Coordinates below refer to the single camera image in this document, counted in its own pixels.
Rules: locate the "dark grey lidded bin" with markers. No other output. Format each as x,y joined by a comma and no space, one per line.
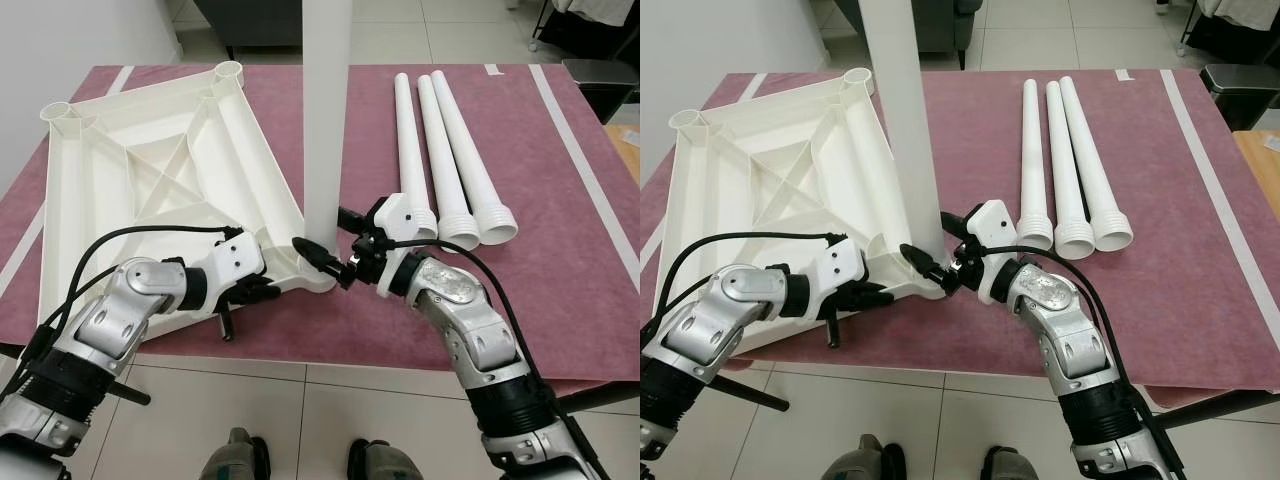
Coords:
600,85
1240,90

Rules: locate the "grey robot left foot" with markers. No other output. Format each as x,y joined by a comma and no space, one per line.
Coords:
235,458
865,460

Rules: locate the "dark grey armchair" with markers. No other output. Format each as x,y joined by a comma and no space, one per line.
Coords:
250,20
950,25

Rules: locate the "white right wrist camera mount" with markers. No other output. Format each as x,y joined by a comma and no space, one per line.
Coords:
392,215
995,222

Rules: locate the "grey robot right foot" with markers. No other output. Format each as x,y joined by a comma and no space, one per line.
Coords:
1018,465
385,462

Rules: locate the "wooden side table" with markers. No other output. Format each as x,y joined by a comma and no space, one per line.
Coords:
1262,165
628,150

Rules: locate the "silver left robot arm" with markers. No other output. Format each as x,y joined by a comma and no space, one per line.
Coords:
110,320
720,320

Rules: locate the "grey robot foot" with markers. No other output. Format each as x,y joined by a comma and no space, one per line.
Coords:
235,458
865,460
385,462
1018,465

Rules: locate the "maroon table cloth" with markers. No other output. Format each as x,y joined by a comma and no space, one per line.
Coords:
560,300
1180,320

